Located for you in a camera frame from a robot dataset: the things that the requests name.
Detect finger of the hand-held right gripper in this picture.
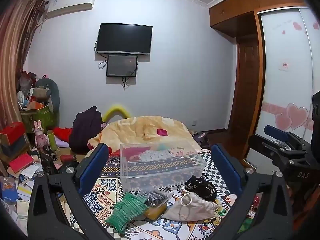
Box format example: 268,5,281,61
247,134,289,167
264,124,308,153

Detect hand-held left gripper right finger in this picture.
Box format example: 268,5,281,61
200,143,294,240

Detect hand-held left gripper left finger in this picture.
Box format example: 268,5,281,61
26,142,118,240

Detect white drawstring cloth bag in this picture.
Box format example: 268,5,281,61
162,190,222,222

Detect green knitted gloves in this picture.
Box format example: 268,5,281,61
104,192,149,232

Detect clear plastic storage box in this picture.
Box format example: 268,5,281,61
119,140,207,193

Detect dark purple backpack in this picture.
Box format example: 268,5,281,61
69,106,103,154

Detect patterned bed sheet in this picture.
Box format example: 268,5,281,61
67,145,253,240

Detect dark bag on floor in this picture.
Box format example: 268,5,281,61
192,130,210,151

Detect red cloth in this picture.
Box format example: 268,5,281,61
54,127,74,142

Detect green bottle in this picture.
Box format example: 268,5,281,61
47,129,59,154

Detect black telescope tube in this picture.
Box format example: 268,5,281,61
40,145,57,161

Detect yellow fleece blanket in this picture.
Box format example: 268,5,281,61
87,116,198,155

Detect brown wooden door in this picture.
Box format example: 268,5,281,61
229,36,260,133

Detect yellow foam tube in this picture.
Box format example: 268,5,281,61
101,104,132,124

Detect pink rabbit toy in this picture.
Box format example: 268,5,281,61
34,120,49,147

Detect green paper bag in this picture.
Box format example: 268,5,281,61
21,105,57,130

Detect red notebook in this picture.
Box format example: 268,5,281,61
9,154,34,173

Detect pile of loose papers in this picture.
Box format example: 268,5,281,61
14,165,44,220

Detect wooden wardrobe with sliding doors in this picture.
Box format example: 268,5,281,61
209,0,320,170

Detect dark grey box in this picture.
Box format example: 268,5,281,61
0,134,30,158

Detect grey plush shark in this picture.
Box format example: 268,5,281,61
35,78,60,115

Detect red box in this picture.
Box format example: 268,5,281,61
0,122,27,145

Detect blue book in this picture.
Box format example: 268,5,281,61
0,176,19,200

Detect pile of toys and clutter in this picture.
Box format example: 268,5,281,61
16,70,38,110

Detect brown striped curtain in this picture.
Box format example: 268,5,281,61
0,0,48,130

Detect white air conditioner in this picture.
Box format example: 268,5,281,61
46,0,97,18

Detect small wall-mounted monitor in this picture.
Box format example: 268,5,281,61
106,54,138,77

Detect wall-mounted black television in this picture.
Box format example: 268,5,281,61
95,23,153,55

